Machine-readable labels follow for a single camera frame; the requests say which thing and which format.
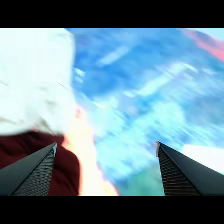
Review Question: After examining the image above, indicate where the white garment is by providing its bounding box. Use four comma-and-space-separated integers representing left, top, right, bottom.
0, 28, 78, 137

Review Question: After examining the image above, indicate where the dark red garment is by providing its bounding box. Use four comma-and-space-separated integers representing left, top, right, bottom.
0, 130, 82, 197

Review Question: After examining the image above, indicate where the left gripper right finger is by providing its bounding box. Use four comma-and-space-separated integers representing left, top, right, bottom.
155, 140, 224, 197

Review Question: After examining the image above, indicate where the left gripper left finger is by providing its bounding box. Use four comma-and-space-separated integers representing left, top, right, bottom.
0, 142, 59, 197

